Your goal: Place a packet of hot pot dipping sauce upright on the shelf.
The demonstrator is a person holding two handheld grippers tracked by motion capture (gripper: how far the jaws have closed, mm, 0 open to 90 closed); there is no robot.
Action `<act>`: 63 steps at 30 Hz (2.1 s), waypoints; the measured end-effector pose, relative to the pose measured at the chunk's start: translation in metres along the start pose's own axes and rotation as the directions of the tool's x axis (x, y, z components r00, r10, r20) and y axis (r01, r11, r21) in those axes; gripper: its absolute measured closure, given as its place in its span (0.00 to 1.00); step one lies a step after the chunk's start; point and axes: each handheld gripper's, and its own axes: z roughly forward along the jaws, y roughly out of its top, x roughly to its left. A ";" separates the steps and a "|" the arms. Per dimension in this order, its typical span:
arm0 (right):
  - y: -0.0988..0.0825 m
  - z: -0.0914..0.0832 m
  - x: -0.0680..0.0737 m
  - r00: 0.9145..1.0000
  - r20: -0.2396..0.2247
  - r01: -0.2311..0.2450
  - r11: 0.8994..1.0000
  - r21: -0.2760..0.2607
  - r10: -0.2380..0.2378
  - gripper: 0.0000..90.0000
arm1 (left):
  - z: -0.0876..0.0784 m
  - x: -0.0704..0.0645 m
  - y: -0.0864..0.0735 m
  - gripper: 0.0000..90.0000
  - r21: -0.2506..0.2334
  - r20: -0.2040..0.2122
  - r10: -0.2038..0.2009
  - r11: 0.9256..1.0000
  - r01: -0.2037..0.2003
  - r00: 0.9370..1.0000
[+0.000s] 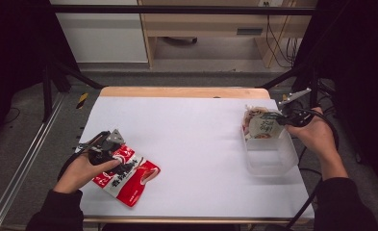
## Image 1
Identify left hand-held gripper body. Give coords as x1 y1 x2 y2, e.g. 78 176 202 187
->
76 128 127 167

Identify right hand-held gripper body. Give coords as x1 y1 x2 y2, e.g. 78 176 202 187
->
277 88 315 128

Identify beige packet with green print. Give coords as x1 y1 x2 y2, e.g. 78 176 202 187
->
247 112 286 141

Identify red and white snack packet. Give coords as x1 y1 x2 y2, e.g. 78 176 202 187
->
91 143 162 209

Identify beige spouted sauce pouch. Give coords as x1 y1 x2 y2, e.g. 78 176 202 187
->
241 104 269 137

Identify clear plastic container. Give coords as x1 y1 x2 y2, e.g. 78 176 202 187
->
239 123 300 177

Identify person's right hand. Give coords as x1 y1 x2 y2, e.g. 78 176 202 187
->
284 107 339 159

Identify person's left hand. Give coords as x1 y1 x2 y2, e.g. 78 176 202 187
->
53 153 121 194

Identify black metal stand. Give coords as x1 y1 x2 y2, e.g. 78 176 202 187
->
41 54 105 123
259 61 320 109

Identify yellow and black tape strip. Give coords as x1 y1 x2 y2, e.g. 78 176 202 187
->
76 92 89 110

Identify white paper sheet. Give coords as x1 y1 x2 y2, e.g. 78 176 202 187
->
79 95 315 220

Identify dark curtain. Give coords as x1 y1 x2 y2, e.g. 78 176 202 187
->
300 0 378 196

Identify wooden table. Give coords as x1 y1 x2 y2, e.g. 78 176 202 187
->
83 86 312 225

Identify wooden desk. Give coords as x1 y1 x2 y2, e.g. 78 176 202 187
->
138 0 319 69

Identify white cabinet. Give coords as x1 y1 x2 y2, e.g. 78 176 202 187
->
49 0 149 64

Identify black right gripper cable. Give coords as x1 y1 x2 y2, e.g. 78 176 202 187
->
285 108 340 230

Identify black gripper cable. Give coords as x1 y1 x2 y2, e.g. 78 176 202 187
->
57 143 93 181
285 108 340 230

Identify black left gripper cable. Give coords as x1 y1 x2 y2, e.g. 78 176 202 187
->
57 143 93 181

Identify hanging black cables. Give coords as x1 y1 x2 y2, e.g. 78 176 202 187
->
265 13 299 69

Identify aluminium rail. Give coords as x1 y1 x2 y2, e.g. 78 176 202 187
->
0 91 66 231

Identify black horizontal frame bar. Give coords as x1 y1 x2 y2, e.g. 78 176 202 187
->
50 4 317 15

